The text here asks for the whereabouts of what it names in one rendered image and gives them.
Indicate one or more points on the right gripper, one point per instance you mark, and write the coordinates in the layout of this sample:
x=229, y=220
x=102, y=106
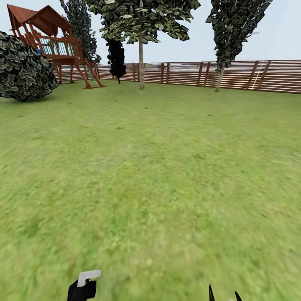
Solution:
x=211, y=296

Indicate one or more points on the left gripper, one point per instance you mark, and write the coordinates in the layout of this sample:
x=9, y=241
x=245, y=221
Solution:
x=88, y=290

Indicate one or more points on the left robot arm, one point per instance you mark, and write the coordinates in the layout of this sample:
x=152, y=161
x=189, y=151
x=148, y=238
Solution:
x=84, y=288

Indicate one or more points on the bush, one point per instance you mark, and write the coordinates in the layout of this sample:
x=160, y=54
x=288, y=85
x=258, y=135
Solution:
x=24, y=72

